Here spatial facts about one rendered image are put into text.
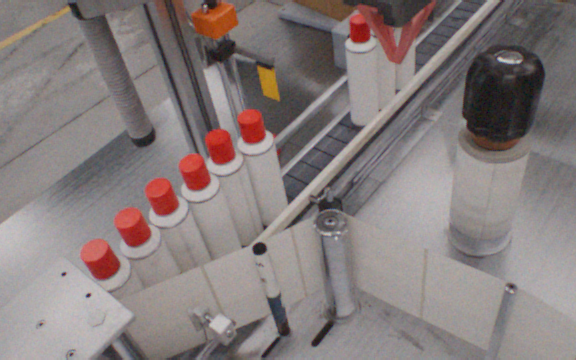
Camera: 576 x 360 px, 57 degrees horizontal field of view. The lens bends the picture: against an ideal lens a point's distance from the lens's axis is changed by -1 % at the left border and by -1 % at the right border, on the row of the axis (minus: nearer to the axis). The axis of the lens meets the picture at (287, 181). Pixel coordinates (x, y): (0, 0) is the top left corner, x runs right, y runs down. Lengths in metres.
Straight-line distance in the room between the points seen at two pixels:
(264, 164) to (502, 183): 0.31
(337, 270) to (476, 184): 0.20
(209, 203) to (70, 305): 0.25
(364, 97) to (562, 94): 0.42
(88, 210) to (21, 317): 0.55
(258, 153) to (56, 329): 0.35
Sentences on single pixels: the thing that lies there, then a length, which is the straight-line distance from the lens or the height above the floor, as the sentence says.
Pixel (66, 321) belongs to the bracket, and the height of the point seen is 1.14.
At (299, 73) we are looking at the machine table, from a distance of 1.22.
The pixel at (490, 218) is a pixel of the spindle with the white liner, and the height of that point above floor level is 0.96.
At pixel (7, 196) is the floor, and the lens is 2.62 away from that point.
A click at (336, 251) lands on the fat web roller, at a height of 1.04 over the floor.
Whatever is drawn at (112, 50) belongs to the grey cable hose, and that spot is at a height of 1.22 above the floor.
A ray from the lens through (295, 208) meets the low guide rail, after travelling 0.81.
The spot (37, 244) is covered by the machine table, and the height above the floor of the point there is 0.83.
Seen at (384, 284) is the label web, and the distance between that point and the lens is 0.67.
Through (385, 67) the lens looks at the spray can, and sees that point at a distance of 0.96.
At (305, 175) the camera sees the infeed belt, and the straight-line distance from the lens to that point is 0.90.
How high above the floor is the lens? 1.52
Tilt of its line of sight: 45 degrees down
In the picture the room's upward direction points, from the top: 12 degrees counter-clockwise
